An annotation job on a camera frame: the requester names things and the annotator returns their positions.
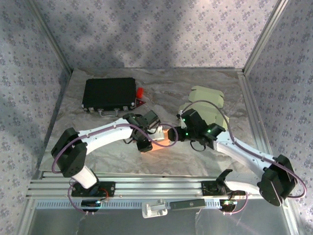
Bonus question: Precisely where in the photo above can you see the orange paper box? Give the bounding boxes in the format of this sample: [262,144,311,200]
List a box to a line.
[140,127,171,154]

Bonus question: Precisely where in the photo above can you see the light green paper box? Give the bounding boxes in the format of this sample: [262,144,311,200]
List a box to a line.
[177,85,230,128]

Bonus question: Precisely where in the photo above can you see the black hard case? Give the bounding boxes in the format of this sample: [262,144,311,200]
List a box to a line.
[82,77,137,117]

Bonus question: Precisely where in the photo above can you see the marble pattern mat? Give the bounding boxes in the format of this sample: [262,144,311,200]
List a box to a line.
[39,67,271,178]

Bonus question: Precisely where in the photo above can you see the black bar device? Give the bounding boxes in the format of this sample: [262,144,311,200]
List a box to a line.
[170,199,206,211]

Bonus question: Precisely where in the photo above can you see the small circuit board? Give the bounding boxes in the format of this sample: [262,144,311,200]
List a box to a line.
[81,199,102,212]
[219,199,238,212]

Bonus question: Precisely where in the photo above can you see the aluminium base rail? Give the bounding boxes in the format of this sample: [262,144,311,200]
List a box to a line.
[25,171,293,199]

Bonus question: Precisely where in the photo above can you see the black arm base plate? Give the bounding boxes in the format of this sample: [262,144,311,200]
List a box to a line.
[70,181,116,198]
[201,180,246,196]

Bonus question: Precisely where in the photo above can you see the grey slotted cable duct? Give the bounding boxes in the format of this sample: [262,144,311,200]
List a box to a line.
[39,199,225,211]

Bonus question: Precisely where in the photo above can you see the white plastic bracket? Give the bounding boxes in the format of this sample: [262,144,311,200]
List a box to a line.
[142,198,168,218]

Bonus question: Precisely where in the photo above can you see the aluminium side rail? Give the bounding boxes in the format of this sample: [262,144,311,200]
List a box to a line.
[236,70,279,173]

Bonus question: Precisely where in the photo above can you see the grey side rail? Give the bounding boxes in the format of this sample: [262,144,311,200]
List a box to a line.
[36,67,75,172]

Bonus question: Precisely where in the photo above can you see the aluminium frame post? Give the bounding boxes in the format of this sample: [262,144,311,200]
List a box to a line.
[241,0,291,75]
[24,0,74,74]

